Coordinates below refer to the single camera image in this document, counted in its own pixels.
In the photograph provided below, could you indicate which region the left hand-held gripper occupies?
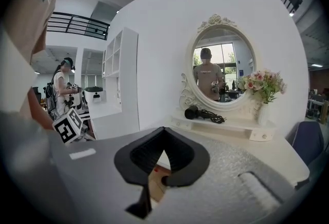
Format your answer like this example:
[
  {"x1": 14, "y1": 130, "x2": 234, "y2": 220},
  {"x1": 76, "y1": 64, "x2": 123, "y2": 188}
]
[{"x1": 52, "y1": 107, "x2": 95, "y2": 145}]

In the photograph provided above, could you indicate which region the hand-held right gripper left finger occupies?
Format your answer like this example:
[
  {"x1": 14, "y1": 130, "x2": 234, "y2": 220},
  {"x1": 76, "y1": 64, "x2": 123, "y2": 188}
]
[{"x1": 114, "y1": 126, "x2": 166, "y2": 219}]

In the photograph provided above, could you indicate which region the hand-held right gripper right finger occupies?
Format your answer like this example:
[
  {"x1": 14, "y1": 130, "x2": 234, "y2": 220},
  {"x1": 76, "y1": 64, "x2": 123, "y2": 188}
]
[{"x1": 163, "y1": 126, "x2": 211, "y2": 188}]

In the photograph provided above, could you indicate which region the person's left forearm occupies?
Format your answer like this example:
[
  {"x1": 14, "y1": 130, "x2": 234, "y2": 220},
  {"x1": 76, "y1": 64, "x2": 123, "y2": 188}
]
[{"x1": 27, "y1": 88, "x2": 56, "y2": 130}]

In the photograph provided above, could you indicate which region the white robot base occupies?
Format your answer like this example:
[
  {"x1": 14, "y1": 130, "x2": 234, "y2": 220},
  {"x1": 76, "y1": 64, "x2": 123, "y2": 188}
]
[{"x1": 84, "y1": 86, "x2": 105, "y2": 104}]

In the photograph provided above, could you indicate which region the white dressing table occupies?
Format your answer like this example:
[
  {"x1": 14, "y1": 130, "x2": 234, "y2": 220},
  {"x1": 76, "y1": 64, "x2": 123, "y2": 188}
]
[{"x1": 155, "y1": 125, "x2": 311, "y2": 189}]

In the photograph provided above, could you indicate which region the black hair dryer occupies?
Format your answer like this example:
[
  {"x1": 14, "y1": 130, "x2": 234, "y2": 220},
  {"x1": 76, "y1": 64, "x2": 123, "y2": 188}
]
[{"x1": 184, "y1": 105, "x2": 227, "y2": 124}]

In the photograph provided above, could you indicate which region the white shelf desk unit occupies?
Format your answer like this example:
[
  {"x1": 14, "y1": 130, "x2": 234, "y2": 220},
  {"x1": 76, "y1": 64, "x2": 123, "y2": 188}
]
[{"x1": 84, "y1": 27, "x2": 141, "y2": 139}]

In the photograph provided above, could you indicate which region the white ribbed vase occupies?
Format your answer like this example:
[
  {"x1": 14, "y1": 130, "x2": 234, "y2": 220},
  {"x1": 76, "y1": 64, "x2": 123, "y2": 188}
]
[{"x1": 257, "y1": 102, "x2": 269, "y2": 126}]

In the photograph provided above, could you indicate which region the long black balcony railing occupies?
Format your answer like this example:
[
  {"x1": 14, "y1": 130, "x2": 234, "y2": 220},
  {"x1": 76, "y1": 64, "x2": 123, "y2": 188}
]
[{"x1": 47, "y1": 11, "x2": 110, "y2": 41}]

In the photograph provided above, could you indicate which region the white oval mirror stand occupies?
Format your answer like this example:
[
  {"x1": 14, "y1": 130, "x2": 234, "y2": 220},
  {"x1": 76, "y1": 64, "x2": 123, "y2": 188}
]
[{"x1": 168, "y1": 14, "x2": 278, "y2": 141}]

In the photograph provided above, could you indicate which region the pink flower bouquet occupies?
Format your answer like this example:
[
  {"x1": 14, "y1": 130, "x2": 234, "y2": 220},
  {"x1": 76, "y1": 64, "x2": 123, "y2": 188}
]
[{"x1": 237, "y1": 68, "x2": 287, "y2": 104}]

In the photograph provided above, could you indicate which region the blue chair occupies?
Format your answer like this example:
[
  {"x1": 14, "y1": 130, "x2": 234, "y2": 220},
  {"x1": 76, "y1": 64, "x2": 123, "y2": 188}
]
[{"x1": 284, "y1": 120, "x2": 326, "y2": 167}]

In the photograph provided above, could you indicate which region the person's beige t-shirt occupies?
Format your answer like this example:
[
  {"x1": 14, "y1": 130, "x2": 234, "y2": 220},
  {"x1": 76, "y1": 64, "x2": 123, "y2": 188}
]
[{"x1": 0, "y1": 0, "x2": 66, "y2": 116}]

